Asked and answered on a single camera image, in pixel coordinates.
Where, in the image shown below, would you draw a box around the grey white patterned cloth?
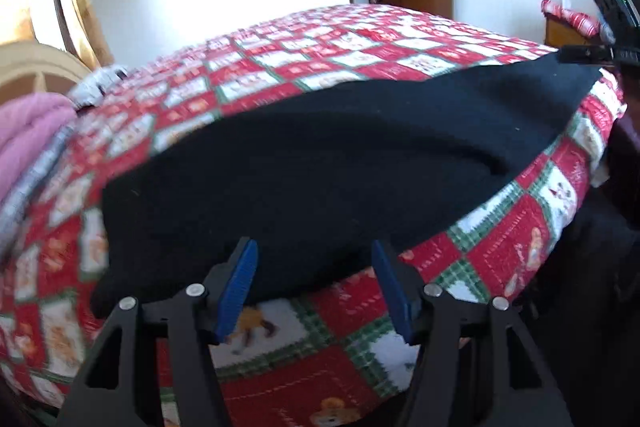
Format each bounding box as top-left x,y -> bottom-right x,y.
67,64 -> 133,110

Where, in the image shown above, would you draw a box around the wooden cabinet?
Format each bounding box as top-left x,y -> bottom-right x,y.
544,14 -> 601,50

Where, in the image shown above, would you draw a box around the red printed patchwork blanket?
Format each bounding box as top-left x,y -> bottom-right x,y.
0,3 -> 628,427

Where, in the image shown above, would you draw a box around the red striped cloth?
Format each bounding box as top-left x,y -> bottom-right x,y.
540,0 -> 603,38

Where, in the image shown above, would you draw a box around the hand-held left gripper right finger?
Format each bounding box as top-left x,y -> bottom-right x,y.
371,239 -> 576,427

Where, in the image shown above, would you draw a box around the beige round wooden headboard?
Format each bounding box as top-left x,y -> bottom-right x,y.
0,42 -> 101,102

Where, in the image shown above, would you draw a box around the black pants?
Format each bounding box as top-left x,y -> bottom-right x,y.
90,53 -> 603,319

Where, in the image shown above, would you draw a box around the pink folded blanket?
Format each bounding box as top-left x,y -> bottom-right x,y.
0,96 -> 81,202

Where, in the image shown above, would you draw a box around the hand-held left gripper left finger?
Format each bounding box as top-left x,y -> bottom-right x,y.
55,237 -> 259,427

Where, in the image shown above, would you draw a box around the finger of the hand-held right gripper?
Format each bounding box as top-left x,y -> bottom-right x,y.
557,44 -> 618,64

